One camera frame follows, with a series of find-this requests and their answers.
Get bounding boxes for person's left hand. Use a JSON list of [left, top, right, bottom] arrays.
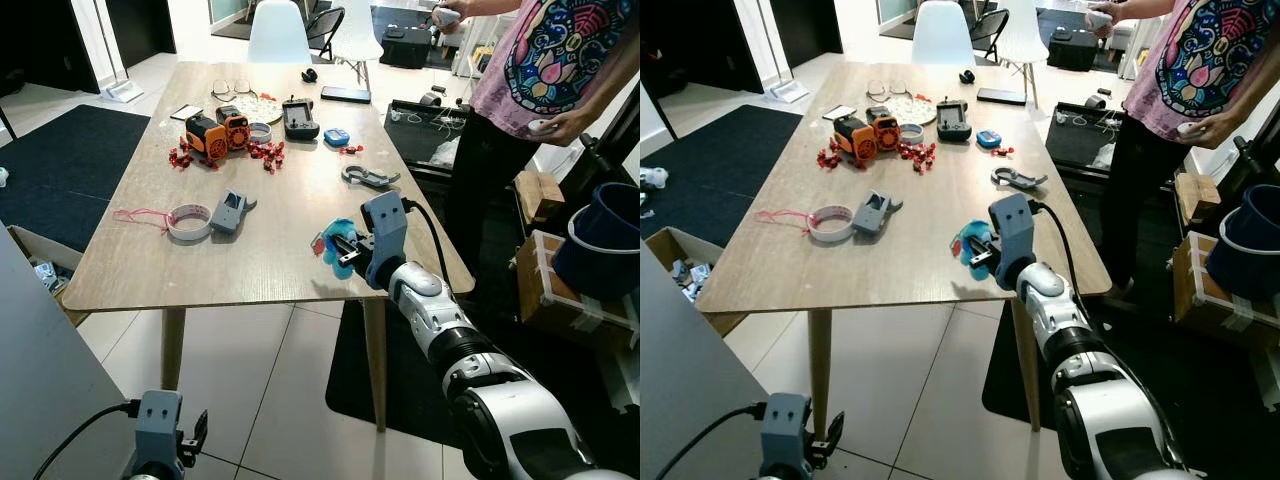
[[1185, 112, 1243, 150], [535, 108, 597, 144]]

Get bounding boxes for wooden dining table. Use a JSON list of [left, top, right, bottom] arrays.
[[697, 62, 1113, 433], [62, 62, 476, 433]]

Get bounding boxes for grey plastic gripper part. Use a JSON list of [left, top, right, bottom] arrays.
[[852, 190, 904, 238], [209, 190, 259, 237]]

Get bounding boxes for black floor mat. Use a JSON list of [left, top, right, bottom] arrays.
[[982, 298, 1280, 476], [326, 298, 641, 476]]

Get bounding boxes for black handheld remote controller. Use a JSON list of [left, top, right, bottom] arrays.
[[934, 98, 972, 144], [282, 96, 322, 142]]

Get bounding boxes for open black equipment case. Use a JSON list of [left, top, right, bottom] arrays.
[[1044, 100, 1127, 173], [384, 98, 473, 173]]

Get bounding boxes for grey flat panel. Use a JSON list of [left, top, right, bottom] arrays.
[[640, 245, 767, 480], [0, 230, 137, 480]]

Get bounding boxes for orange and black device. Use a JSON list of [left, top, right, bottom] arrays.
[[866, 107, 902, 154], [834, 115, 880, 165], [185, 113, 230, 162], [216, 105, 252, 152]]

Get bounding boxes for white round patterned trivet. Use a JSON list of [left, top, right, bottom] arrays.
[[882, 94, 939, 128], [228, 92, 287, 127]]

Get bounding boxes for white tape roll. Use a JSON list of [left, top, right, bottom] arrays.
[[167, 203, 214, 243], [808, 205, 855, 245]]

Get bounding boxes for small brown wooden box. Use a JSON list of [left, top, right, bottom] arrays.
[[1174, 172, 1222, 227], [514, 169, 567, 224]]

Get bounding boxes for taped cardboard box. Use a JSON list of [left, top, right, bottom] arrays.
[[514, 229, 641, 353], [1171, 231, 1280, 349]]

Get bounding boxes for open box with parts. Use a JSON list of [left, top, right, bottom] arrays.
[[8, 224, 87, 299], [645, 227, 737, 304]]

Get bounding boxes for white plastic chair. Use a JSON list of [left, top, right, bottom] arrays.
[[246, 0, 314, 66], [998, 0, 1051, 106], [909, 0, 977, 67], [330, 0, 387, 93]]

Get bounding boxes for black chair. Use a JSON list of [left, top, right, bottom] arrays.
[[968, 8, 1009, 63], [304, 7, 347, 63]]

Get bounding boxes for navy blue bucket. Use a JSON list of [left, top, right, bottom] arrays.
[[552, 181, 641, 300], [1204, 184, 1280, 300]]

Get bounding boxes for person in pink patterned shirt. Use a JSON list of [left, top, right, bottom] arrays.
[[443, 0, 641, 293], [1098, 0, 1280, 303]]

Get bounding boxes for dark blue rug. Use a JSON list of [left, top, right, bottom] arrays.
[[0, 104, 152, 253], [640, 105, 803, 239]]

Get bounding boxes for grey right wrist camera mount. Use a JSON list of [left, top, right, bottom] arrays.
[[989, 194, 1037, 291], [361, 191, 410, 289]]

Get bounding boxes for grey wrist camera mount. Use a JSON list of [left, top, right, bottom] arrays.
[[760, 393, 814, 476], [989, 194, 1037, 291], [361, 191, 410, 289], [133, 390, 186, 471]]

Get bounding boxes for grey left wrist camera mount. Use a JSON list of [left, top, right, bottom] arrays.
[[760, 393, 814, 476], [133, 390, 186, 471]]

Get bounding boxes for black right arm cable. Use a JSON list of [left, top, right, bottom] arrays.
[[1030, 200, 1091, 306], [402, 198, 459, 301]]

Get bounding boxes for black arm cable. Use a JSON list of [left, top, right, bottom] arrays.
[[33, 400, 141, 480], [655, 403, 769, 480], [402, 198, 459, 301], [1030, 200, 1091, 306]]

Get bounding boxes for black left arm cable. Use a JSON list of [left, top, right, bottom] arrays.
[[655, 403, 769, 480], [33, 400, 141, 480]]

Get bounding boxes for pink string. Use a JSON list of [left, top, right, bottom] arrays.
[[755, 208, 814, 234], [112, 207, 173, 234]]

